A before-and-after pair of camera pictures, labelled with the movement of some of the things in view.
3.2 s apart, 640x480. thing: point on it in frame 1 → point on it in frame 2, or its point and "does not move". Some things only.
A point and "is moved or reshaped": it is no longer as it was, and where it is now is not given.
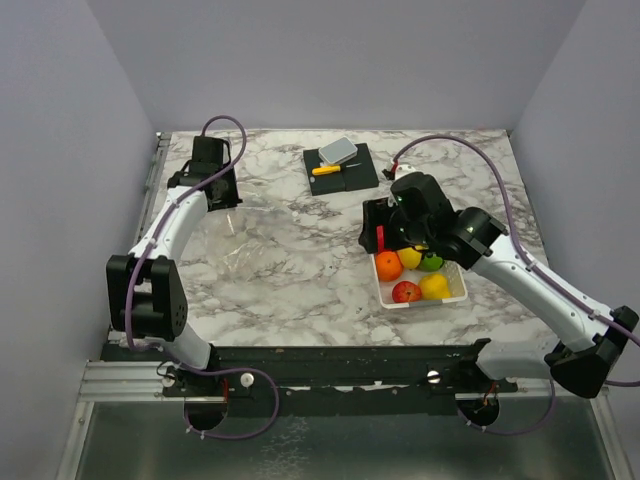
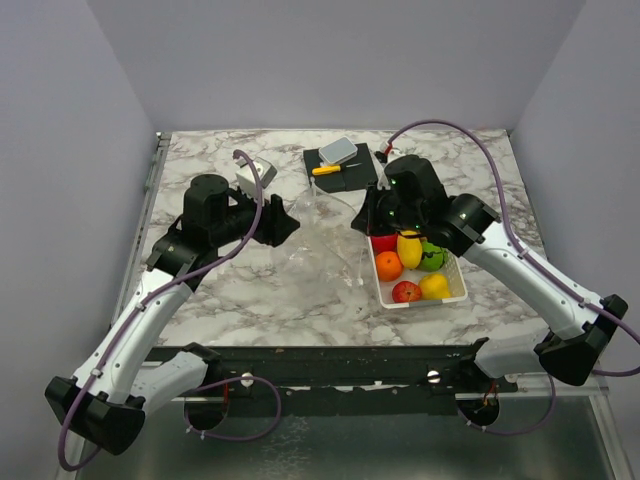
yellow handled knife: x=330 y=169 does not move
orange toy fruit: x=389 y=266 does not move
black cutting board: x=350 y=177 does not move
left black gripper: x=234 y=197 → x=276 y=224
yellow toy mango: x=410 y=258 does not move
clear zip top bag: x=242 y=245 is moved or reshaped
